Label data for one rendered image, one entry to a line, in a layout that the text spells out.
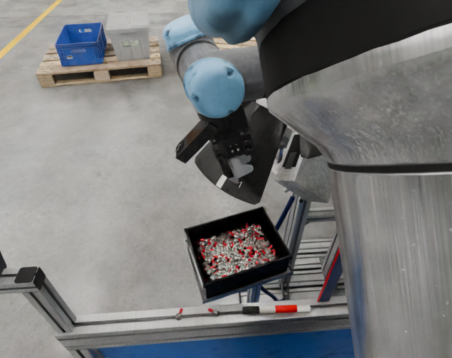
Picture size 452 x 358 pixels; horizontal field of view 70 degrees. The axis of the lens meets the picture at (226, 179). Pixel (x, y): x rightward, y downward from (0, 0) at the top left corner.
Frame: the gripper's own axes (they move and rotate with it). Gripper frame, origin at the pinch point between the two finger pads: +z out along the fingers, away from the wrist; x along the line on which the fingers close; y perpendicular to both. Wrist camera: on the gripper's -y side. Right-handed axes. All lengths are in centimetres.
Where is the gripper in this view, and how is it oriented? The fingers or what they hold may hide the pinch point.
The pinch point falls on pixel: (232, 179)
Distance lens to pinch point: 73.7
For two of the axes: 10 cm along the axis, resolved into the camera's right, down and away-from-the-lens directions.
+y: 9.5, -2.6, -1.5
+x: -0.8, -6.9, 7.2
